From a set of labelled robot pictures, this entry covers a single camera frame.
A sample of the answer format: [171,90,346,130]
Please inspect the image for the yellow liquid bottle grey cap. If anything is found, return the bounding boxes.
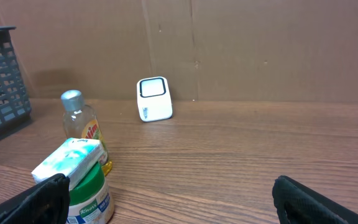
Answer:
[61,90,112,176]

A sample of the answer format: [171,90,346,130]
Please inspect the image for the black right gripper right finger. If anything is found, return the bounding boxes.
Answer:
[272,175,358,224]

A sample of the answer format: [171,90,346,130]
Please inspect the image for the white barcode scanner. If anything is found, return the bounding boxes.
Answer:
[137,77,173,123]

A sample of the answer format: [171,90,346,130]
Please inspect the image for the teal tissue pack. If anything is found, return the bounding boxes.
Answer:
[31,138,106,190]

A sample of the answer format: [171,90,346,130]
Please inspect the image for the green lid Knorr jar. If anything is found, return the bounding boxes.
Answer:
[66,162,114,224]

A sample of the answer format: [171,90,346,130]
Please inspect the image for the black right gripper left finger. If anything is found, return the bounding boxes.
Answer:
[0,174,70,224]

